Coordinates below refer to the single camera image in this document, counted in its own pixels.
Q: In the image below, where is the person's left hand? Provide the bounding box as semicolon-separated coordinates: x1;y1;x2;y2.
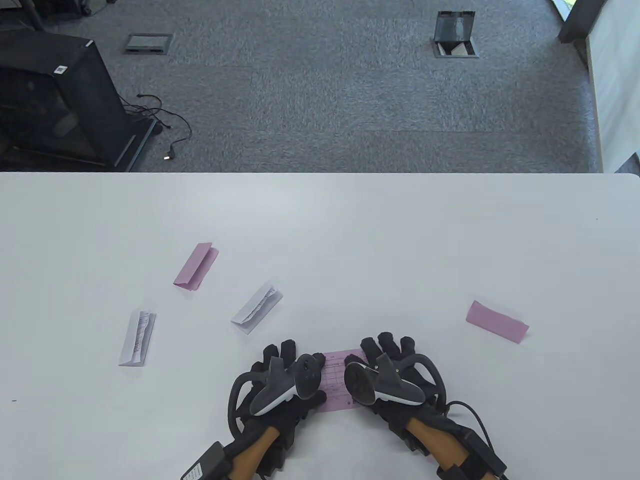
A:
235;339;328;451

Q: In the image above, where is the person's right hand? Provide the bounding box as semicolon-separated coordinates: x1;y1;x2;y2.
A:
344;331;453;437

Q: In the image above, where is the white invoice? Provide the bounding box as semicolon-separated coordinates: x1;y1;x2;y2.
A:
118;309;157;367
230;282;284;335

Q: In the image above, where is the pink invoice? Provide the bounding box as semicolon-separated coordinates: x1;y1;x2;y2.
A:
173;242;220;291
320;348;373;413
465;300;530;345

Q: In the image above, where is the person's left forearm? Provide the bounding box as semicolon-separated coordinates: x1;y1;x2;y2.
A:
227;426;281;480

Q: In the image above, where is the person's right forearm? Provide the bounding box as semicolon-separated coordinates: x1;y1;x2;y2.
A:
406;417;473;480

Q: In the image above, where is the gray right hand controller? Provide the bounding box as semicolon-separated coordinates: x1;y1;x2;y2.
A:
343;352;448;408

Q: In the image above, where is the gray hand controller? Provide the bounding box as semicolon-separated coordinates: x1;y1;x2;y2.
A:
343;352;448;408
228;353;327;437

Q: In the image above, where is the gray left hand controller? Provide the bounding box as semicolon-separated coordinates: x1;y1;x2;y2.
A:
228;353;327;437

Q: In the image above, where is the open gray floor box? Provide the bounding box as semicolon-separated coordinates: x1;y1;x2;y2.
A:
431;11;480;60

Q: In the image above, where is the closed gray floor box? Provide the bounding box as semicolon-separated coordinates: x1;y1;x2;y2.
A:
123;33;174;55

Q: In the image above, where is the black cabinet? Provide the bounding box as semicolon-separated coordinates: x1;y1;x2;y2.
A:
0;24;158;172

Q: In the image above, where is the white partition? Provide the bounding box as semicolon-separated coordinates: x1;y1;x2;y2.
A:
585;0;640;174

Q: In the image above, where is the dark pillar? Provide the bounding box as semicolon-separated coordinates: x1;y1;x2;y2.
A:
558;0;601;45

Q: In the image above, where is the black furniture leg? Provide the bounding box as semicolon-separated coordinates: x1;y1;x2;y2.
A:
20;0;46;32

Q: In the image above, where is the black floor cable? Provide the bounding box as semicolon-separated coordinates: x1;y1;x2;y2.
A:
120;93;193;162

